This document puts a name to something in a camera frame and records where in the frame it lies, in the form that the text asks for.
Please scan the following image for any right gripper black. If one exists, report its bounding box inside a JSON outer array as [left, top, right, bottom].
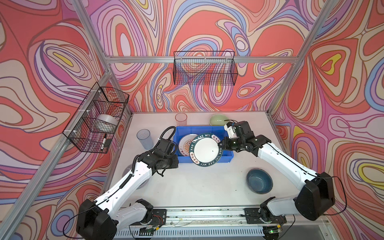
[[217, 136, 244, 150]]

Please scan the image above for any grey lilac bowl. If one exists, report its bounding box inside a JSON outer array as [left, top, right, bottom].
[[122, 164, 151, 189]]

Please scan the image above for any light green bowl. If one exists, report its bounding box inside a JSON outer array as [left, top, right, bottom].
[[210, 114, 230, 126]]

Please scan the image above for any aluminium front rail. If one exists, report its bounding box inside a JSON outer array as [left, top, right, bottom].
[[83, 205, 331, 229]]

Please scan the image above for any blue plastic bin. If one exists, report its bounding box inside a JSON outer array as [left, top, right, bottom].
[[173, 126, 234, 163]]

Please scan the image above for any black wire basket on left wall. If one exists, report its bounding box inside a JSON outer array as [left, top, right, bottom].
[[63, 83, 130, 154]]

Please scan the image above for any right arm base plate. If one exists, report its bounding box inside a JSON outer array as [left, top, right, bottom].
[[243, 208, 287, 225]]

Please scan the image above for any black wire basket on back wall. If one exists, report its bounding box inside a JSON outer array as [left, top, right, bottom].
[[173, 50, 238, 86]]

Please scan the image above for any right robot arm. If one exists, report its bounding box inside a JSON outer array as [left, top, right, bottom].
[[218, 121, 335, 223]]

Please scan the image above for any white tape roll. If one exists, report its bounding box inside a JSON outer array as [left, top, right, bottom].
[[95, 114, 118, 134]]

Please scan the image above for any blue-grey translucent cup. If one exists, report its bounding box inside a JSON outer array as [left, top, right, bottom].
[[137, 129, 154, 150]]

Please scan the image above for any dark blue bowl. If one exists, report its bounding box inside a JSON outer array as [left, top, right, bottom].
[[246, 169, 273, 195]]

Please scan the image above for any black wire basket on wall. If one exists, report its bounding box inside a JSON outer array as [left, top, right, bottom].
[[173, 50, 238, 86], [63, 83, 130, 154]]

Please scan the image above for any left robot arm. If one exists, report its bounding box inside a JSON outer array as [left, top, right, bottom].
[[76, 139, 179, 240]]

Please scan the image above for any black marker pen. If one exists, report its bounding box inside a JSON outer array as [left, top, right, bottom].
[[101, 134, 107, 151]]

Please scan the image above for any white plate with orange sunburst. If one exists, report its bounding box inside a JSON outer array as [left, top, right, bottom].
[[179, 134, 197, 157]]

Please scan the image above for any pink translucent cup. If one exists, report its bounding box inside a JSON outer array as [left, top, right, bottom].
[[175, 113, 188, 127]]

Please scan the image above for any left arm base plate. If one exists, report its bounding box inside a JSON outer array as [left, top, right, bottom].
[[131, 209, 167, 228]]

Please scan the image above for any white plate with green rim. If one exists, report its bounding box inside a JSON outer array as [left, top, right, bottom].
[[189, 133, 224, 167]]

